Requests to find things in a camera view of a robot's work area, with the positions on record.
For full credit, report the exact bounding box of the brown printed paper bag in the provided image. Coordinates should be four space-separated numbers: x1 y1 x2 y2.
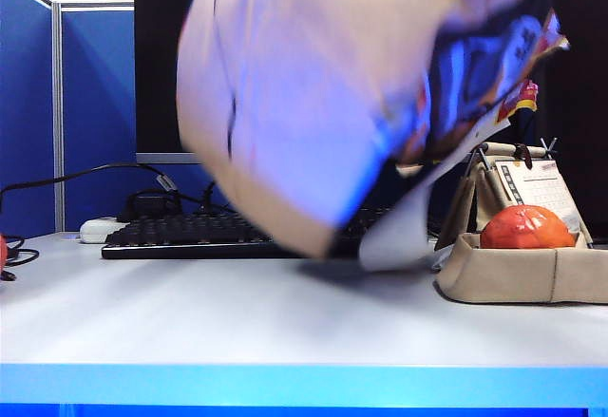
175 0 571 274

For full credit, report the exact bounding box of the orange fruit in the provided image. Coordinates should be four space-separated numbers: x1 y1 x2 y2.
480 204 577 250

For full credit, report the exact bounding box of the black keyboard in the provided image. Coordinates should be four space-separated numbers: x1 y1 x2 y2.
101 205 441 260

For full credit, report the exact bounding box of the large black monitor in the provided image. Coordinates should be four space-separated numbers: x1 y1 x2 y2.
135 0 522 165

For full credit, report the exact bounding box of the white power strip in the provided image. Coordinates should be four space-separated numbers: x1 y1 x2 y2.
79 217 130 245

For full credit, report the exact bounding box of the beige fabric tent-shaped holder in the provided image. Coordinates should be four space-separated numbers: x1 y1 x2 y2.
434 139 608 304

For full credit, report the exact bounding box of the white printed paper card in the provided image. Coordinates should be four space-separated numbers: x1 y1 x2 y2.
493 160 583 236

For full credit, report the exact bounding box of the black monitor with HSO logo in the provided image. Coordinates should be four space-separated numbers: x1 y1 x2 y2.
531 0 608 242

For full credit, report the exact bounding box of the black power cable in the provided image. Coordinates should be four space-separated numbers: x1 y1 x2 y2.
0 162 234 214

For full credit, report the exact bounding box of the grey partition post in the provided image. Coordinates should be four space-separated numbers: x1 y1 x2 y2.
51 2 67 233

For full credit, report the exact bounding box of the thin black tangled cable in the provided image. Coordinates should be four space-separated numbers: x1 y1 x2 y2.
0 235 40 281

